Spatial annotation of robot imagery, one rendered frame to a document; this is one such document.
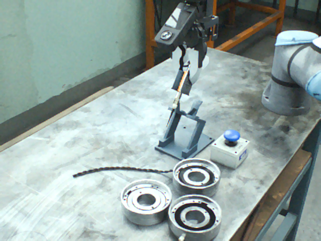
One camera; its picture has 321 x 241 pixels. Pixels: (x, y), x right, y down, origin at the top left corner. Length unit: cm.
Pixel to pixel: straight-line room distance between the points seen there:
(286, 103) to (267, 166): 27
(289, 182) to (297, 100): 30
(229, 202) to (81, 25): 208
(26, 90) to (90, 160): 164
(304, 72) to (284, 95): 15
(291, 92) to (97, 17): 191
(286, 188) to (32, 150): 78
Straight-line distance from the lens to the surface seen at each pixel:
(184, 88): 96
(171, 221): 82
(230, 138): 100
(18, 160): 108
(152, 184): 91
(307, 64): 112
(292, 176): 144
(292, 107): 126
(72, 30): 277
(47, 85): 274
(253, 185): 98
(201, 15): 93
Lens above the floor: 142
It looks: 30 degrees down
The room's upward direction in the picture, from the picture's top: 1 degrees clockwise
